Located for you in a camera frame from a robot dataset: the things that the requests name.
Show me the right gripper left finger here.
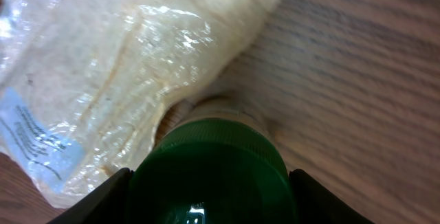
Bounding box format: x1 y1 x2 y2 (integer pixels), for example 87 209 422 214
48 168 133 224

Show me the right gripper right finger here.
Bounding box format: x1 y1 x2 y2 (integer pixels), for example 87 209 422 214
289 169 373 224

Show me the green lid jar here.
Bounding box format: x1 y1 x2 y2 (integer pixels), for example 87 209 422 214
124 97 299 223

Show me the beige paper pouch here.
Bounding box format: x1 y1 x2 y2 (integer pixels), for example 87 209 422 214
1 0 280 208

